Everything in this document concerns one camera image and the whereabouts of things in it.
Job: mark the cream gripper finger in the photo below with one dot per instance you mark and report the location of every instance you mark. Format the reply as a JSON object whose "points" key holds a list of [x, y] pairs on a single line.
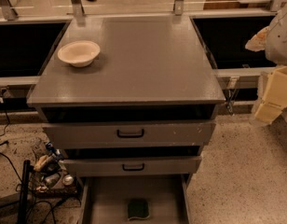
{"points": [[258, 41], [274, 98]]}

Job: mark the green sponge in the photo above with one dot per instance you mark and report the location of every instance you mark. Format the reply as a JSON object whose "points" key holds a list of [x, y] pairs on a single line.
{"points": [[138, 209]]}

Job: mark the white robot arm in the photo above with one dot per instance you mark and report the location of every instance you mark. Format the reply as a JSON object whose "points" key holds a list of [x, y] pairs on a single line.
{"points": [[276, 52]]}

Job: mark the grey drawer cabinet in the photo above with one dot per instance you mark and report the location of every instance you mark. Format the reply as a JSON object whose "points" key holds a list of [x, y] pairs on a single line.
{"points": [[150, 69]]}

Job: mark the grey top drawer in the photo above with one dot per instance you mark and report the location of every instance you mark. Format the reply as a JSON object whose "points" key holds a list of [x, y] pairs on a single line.
{"points": [[103, 135]]}

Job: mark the grey drawer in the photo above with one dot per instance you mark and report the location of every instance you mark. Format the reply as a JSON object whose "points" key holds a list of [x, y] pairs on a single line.
{"points": [[105, 199], [153, 166], [103, 135]]}

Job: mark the grey middle drawer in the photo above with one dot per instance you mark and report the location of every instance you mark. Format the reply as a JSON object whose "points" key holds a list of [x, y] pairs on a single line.
{"points": [[153, 166]]}

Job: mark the grey bottom drawer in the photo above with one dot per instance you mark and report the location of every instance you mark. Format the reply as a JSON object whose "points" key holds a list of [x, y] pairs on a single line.
{"points": [[105, 199]]}

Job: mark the white bowl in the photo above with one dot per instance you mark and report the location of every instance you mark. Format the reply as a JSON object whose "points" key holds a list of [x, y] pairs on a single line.
{"points": [[79, 53]]}

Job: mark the silver can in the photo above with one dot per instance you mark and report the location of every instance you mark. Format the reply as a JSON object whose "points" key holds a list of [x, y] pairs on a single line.
{"points": [[68, 180]]}

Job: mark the black middle drawer handle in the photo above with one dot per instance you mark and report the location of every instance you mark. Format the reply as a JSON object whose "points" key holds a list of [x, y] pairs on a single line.
{"points": [[133, 168]]}

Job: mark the black drawer handle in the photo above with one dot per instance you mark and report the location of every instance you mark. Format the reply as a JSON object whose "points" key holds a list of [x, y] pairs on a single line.
{"points": [[133, 168], [121, 134]]}

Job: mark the black top drawer handle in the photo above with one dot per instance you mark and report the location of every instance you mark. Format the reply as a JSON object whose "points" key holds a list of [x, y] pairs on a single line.
{"points": [[121, 134]]}

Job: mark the metal railing frame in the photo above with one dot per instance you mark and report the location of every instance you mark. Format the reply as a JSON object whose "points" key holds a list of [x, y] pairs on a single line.
{"points": [[27, 45]]}

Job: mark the black stand post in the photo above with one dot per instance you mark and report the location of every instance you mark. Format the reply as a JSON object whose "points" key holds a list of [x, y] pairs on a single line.
{"points": [[24, 189]]}

